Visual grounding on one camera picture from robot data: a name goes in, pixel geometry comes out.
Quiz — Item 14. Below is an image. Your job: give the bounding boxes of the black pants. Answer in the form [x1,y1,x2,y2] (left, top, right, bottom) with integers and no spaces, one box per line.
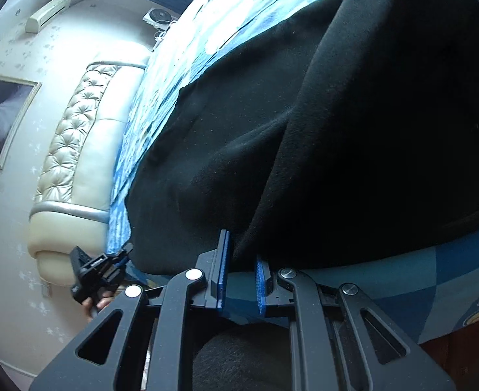
[125,0,479,274]

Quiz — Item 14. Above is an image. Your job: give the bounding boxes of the person left hand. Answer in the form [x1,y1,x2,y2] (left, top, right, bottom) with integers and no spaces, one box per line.
[81,290,115,321]

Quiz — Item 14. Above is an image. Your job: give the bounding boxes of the cream tufted leather headboard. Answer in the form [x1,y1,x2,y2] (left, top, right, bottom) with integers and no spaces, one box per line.
[27,61,145,287]

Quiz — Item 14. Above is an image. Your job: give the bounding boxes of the blue patterned bedspread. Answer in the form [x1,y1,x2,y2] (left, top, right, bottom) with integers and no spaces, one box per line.
[106,0,479,342]

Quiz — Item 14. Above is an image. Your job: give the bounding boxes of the white fan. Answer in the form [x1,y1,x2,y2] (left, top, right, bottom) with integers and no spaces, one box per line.
[142,8,178,31]

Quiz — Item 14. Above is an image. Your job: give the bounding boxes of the framed wall picture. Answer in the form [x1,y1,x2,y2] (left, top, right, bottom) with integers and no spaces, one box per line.
[0,75,42,169]

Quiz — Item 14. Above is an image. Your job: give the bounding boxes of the white wall air conditioner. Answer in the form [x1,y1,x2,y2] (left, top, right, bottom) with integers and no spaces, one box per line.
[25,0,72,34]

